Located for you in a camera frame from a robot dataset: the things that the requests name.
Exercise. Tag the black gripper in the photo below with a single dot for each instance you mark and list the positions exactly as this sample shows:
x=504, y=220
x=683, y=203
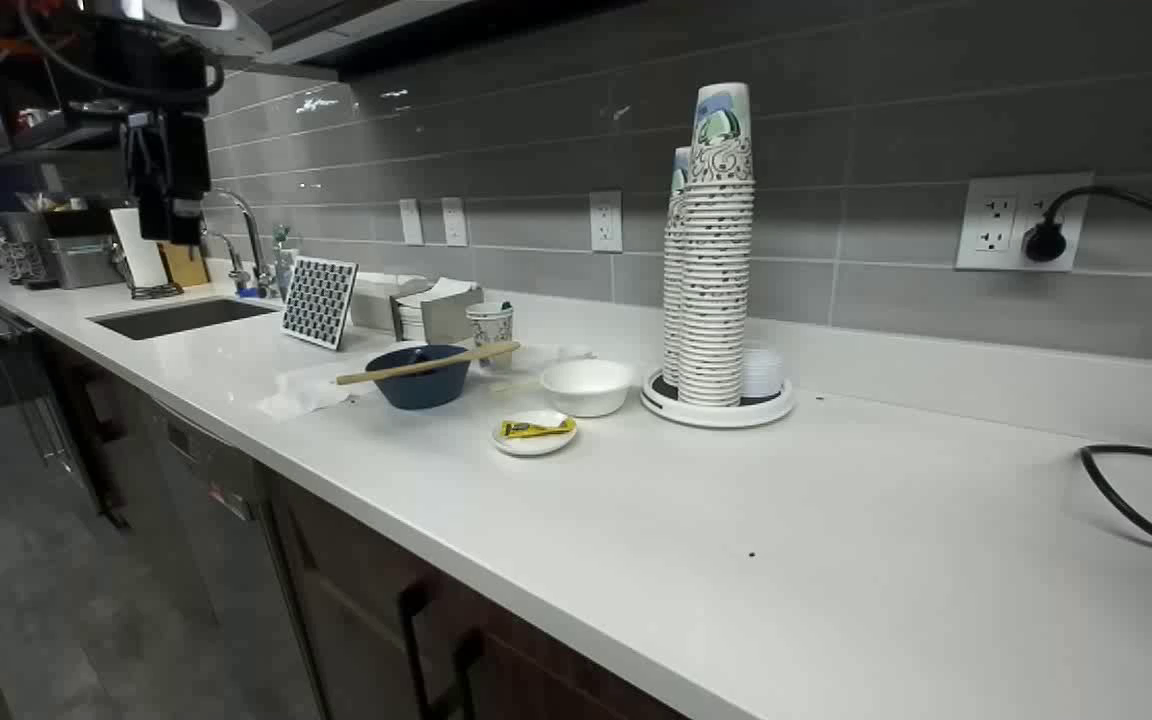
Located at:
x=164, y=161

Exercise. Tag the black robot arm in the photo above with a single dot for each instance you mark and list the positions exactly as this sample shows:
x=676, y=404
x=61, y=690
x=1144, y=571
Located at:
x=80, y=72

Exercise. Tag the shorter patterned paper cup stack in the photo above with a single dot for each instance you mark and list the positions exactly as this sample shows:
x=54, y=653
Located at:
x=672, y=259

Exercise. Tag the tall patterned paper cup stack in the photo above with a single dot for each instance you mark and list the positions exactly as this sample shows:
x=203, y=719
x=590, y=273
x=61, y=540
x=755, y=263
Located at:
x=716, y=231

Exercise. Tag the steel countertop appliance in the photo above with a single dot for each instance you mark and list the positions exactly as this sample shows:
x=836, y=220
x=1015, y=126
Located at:
x=59, y=251

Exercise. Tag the chrome sink faucet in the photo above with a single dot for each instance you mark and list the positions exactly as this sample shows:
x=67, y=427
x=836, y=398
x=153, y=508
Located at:
x=244, y=252

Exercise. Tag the undermount steel sink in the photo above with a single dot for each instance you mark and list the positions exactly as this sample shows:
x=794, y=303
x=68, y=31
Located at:
x=177, y=317

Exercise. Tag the white napkin box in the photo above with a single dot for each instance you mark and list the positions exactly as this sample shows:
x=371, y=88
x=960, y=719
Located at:
x=415, y=306

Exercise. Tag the wooden spatula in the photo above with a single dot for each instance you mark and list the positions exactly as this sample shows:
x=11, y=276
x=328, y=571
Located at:
x=424, y=364

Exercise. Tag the dark blue bowl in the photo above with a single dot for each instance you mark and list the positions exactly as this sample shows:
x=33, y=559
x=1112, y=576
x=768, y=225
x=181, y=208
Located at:
x=424, y=391

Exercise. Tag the stainless dishwasher front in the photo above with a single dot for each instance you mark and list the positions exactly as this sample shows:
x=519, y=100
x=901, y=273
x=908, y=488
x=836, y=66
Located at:
x=223, y=507

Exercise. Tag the small white plate with food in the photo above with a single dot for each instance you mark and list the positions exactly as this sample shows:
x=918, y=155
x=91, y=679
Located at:
x=533, y=435

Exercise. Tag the white empty bowl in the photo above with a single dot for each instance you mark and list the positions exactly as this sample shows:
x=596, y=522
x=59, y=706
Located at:
x=584, y=385

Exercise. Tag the white lid stack on tray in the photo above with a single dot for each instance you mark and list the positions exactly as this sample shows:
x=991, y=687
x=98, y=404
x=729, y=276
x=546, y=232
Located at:
x=761, y=374

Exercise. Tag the white wall plate pair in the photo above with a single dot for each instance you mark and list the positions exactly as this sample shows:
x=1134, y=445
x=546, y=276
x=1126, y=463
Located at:
x=435, y=220

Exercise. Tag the brown cabinet door with handle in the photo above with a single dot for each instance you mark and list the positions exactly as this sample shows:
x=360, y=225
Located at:
x=395, y=638

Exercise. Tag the white wall outlet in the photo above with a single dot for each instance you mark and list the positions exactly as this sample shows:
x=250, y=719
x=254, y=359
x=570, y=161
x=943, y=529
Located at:
x=1001, y=208

